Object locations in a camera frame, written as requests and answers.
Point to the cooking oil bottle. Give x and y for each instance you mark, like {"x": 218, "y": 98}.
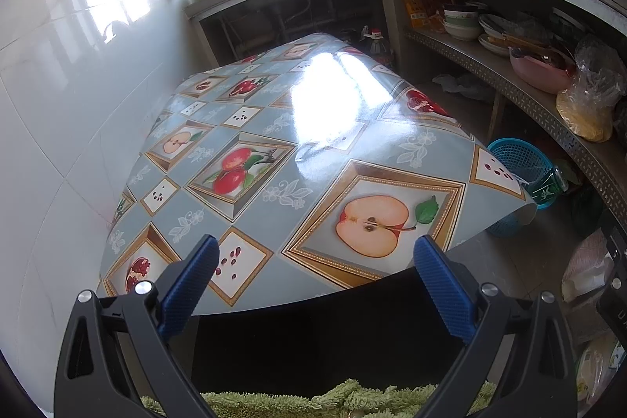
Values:
{"x": 379, "y": 48}

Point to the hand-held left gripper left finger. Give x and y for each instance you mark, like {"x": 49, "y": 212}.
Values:
{"x": 188, "y": 286}

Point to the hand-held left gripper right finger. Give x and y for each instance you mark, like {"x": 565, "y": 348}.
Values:
{"x": 441, "y": 286}

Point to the clear plastic bag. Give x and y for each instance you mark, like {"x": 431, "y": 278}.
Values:
{"x": 597, "y": 374}

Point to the metal shelf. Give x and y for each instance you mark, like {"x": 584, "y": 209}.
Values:
{"x": 539, "y": 109}

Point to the pink and white bag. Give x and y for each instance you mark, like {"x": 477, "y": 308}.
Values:
{"x": 585, "y": 261}

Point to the green packet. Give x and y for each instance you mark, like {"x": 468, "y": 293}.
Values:
{"x": 546, "y": 192}

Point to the orange snack packets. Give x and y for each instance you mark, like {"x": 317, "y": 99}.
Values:
{"x": 419, "y": 14}

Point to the blue plastic basket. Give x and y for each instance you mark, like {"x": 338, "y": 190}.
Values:
{"x": 514, "y": 158}

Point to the plastic bag of yellow flour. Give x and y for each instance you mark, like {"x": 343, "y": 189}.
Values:
{"x": 588, "y": 114}

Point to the white plastic bag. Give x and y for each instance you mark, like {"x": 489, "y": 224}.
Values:
{"x": 460, "y": 85}

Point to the fruit print tablecloth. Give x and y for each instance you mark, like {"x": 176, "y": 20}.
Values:
{"x": 318, "y": 144}

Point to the stack of plates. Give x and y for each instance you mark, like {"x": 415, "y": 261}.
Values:
{"x": 494, "y": 43}

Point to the pink basin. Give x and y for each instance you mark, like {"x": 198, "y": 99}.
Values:
{"x": 534, "y": 73}

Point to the green fluffy mat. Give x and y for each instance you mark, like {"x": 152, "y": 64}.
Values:
{"x": 343, "y": 401}

